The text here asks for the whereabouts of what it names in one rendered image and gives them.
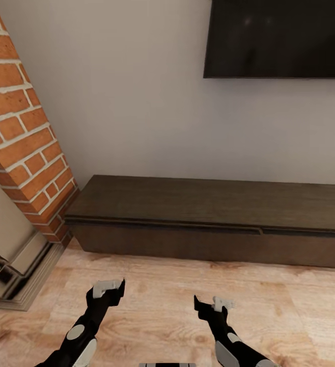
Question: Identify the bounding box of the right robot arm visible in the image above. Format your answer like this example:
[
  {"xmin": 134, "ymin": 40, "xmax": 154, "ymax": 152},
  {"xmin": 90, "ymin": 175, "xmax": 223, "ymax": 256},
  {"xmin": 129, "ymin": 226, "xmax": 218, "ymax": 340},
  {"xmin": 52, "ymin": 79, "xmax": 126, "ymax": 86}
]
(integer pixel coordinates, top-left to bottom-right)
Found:
[{"xmin": 194, "ymin": 295, "xmax": 280, "ymax": 367}]

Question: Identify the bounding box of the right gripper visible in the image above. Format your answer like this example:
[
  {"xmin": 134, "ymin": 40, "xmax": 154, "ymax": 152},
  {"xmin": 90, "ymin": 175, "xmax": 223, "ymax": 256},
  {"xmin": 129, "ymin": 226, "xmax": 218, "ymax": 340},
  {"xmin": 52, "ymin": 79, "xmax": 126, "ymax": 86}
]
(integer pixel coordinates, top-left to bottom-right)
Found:
[{"xmin": 194, "ymin": 295, "xmax": 229, "ymax": 327}]

